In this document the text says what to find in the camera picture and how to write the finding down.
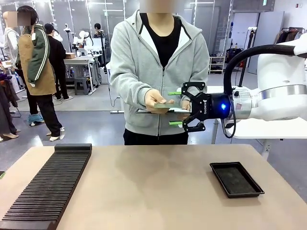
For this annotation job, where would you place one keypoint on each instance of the grey partition panel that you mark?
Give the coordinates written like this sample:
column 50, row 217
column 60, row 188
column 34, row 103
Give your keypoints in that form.
column 263, row 26

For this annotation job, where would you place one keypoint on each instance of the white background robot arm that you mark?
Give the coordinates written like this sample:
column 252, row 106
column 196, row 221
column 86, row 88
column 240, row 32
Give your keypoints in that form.
column 84, row 39

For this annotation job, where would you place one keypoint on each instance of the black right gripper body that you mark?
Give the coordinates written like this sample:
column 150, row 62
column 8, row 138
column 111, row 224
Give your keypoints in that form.
column 211, row 106

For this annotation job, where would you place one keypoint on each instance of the distant person in black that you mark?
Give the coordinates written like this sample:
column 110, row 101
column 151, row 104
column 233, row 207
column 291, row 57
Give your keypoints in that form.
column 99, row 40

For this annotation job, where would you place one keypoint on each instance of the brown cardboard box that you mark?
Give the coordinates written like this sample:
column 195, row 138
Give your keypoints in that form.
column 70, row 56

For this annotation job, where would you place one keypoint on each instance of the grey clipboard with paper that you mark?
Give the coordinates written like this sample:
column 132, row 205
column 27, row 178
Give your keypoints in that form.
column 156, row 111

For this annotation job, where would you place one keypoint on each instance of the black camera pole stand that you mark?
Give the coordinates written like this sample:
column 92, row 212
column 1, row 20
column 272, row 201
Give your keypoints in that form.
column 248, row 40

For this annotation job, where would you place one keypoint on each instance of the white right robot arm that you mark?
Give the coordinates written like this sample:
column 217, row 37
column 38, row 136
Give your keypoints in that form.
column 275, row 98

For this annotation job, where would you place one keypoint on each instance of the person's left hand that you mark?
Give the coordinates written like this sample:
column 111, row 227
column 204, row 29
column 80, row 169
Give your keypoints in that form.
column 185, row 105

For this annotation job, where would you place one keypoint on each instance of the grey plastic step stool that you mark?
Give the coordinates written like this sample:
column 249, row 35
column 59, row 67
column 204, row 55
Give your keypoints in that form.
column 81, row 86

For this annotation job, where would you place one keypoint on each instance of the person's left forearm grey sleeve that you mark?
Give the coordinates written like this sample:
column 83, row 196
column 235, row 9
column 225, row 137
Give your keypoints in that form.
column 200, row 81

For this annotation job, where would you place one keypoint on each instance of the wooden shoe rack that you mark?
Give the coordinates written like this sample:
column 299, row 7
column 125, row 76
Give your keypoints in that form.
column 217, row 64

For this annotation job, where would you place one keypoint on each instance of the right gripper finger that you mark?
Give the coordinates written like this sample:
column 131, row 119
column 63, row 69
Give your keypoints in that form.
column 194, row 125
column 194, row 87

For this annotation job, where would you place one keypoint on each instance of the clothes rack with coats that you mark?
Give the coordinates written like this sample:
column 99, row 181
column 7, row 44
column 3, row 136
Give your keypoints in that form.
column 290, row 34

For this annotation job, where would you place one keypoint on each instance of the person's right forearm grey sleeve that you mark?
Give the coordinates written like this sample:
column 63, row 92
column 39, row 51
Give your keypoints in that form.
column 129, row 88

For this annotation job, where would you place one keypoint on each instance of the green perforated PCB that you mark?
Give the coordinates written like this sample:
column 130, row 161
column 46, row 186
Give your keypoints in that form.
column 165, row 105

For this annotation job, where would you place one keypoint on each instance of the person's right hand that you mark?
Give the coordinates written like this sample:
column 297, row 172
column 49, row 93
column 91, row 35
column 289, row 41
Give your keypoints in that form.
column 153, row 98

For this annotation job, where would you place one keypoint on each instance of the white side table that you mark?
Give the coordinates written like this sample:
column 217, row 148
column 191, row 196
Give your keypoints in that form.
column 254, row 134

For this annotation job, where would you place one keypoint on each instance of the background person in black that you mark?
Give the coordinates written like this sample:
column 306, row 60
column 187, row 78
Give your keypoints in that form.
column 57, row 60

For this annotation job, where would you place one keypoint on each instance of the grey background workbench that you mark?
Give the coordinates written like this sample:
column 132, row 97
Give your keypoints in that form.
column 81, row 62

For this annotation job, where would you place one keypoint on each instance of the black shallow plastic tray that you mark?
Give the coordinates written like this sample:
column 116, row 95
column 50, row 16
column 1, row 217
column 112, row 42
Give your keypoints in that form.
column 236, row 180

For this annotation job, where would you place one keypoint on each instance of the black slotted PCB rack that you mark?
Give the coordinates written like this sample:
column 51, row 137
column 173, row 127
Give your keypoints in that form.
column 48, row 189

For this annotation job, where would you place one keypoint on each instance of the person with brown apron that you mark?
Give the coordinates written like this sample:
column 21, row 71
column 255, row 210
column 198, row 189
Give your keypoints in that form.
column 36, row 62

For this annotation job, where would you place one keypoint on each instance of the person in grey hoodie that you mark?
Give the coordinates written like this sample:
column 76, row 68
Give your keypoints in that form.
column 158, row 60

